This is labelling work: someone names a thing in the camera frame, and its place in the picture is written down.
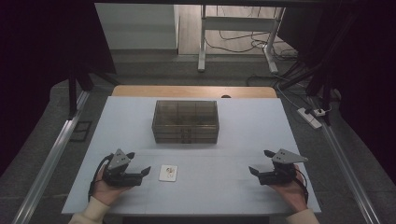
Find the smoky transparent drawer box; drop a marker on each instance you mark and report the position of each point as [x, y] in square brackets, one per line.
[185, 121]

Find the person's right hand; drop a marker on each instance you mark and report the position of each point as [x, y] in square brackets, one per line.
[289, 196]

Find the white table board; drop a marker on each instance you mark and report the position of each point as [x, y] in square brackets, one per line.
[218, 193]

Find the white desk frame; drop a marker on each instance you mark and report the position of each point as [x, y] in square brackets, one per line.
[236, 23]

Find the aluminium floor rail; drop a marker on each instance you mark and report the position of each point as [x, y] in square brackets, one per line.
[348, 168]
[49, 165]

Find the person's left hand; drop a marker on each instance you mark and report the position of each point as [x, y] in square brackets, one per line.
[106, 193]

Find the white partition panel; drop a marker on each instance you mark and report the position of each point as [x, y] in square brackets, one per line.
[137, 26]

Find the black curtain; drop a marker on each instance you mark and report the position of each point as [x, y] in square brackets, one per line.
[367, 77]
[37, 62]

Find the white power strip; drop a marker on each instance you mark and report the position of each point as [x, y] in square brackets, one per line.
[309, 118]

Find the wooden table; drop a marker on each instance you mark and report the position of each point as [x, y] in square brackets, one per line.
[186, 91]

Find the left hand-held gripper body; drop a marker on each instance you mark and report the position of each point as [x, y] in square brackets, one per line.
[120, 174]

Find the black metal stand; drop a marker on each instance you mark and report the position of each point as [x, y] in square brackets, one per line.
[72, 93]
[326, 96]

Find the white earring card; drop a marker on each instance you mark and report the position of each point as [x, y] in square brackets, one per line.
[168, 173]

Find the white plug adapter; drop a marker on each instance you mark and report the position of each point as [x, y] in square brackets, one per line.
[319, 112]

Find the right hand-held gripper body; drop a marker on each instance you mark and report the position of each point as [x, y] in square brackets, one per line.
[280, 174]

